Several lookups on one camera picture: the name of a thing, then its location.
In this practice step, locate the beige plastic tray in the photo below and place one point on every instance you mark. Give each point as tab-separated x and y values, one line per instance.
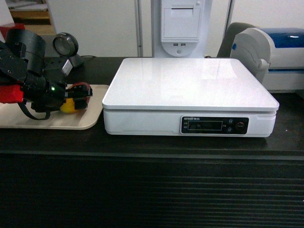
11	115

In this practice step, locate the black checkout counter cabinet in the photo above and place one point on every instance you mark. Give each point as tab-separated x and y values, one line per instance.
90	179

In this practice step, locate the wooden shelf in background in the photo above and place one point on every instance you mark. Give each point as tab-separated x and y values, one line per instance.
34	14

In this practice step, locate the black omnidirectional barcode scanner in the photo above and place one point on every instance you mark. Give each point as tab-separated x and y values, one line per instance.
66	45

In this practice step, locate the white and blue label printer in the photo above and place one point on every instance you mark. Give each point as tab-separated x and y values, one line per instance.
275	56

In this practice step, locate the dark red yellow mango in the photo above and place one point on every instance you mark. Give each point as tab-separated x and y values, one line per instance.
68	106

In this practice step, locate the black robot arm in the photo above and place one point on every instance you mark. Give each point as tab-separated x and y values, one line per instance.
25	77

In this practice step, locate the black gripper red block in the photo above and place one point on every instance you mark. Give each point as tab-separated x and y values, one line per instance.
44	94

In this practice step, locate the white receipt printer kiosk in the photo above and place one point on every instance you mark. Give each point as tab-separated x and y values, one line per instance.
188	28

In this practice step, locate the white digital checkout scale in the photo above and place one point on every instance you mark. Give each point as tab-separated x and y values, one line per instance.
188	97

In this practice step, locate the red fire extinguisher box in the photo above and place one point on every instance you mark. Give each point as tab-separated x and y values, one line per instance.
6	27

